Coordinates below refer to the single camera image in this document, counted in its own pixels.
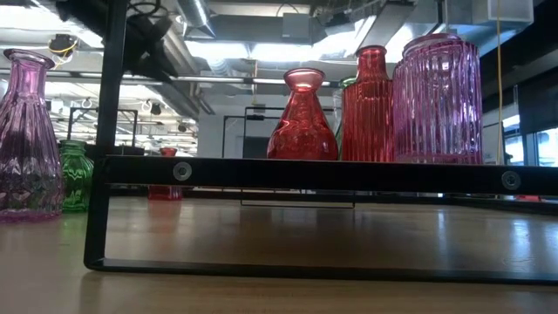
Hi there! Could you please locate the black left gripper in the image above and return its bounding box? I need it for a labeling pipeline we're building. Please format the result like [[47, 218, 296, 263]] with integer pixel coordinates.
[[126, 15, 184, 84]]

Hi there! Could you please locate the small red square glass vase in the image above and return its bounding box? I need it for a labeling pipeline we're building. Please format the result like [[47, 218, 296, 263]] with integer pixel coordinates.
[[147, 147, 184, 201]]

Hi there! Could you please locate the green round glass vase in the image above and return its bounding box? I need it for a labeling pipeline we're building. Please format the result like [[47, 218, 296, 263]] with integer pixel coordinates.
[[58, 139, 96, 214]]

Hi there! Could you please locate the pink long-neck bulb vase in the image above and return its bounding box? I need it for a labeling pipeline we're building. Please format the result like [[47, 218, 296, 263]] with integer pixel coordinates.
[[0, 47, 65, 223]]

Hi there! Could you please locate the red bulb glass vase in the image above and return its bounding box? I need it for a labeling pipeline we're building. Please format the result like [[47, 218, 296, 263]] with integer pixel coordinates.
[[266, 67, 339, 161]]

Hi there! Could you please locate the clear tall glass vase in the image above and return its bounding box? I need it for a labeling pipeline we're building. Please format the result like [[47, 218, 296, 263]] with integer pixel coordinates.
[[333, 89, 344, 130]]

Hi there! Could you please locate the green tall glass vase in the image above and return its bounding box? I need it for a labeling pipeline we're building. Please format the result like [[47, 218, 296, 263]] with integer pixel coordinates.
[[335, 76, 358, 158]]

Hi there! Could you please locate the red ribbed bottle vase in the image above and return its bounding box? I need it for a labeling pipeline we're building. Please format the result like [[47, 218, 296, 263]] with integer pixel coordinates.
[[342, 44, 396, 162]]

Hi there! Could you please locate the pink ribbed cylinder vase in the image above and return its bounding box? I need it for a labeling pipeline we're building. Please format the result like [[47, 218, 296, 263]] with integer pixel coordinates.
[[391, 32, 484, 166]]

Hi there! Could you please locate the white ceiling light strip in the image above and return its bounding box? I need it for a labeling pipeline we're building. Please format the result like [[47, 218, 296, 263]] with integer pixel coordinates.
[[43, 69, 341, 87]]

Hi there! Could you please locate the dark background screen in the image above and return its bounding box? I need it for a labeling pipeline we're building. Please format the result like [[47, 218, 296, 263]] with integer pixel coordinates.
[[242, 135, 274, 159]]

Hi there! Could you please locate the grey ceiling box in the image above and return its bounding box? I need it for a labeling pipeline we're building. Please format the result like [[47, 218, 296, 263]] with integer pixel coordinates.
[[282, 12, 313, 44]]

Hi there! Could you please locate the round silver ceiling duct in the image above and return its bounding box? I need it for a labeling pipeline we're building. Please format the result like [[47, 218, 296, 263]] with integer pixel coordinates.
[[37, 0, 219, 121]]

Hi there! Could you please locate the yellow black cable reel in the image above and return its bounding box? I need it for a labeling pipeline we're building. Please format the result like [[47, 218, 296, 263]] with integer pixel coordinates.
[[47, 33, 79, 60]]

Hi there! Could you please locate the rectangular silver ceiling duct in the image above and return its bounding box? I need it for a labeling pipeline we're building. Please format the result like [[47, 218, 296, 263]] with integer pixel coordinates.
[[357, 0, 535, 71]]

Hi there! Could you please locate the yellow hanging cable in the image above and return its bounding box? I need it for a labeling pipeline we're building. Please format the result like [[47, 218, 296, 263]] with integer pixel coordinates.
[[496, 0, 504, 166]]

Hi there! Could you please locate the black aluminium table frame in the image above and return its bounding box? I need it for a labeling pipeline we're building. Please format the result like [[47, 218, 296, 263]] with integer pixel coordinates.
[[108, 185, 558, 215]]

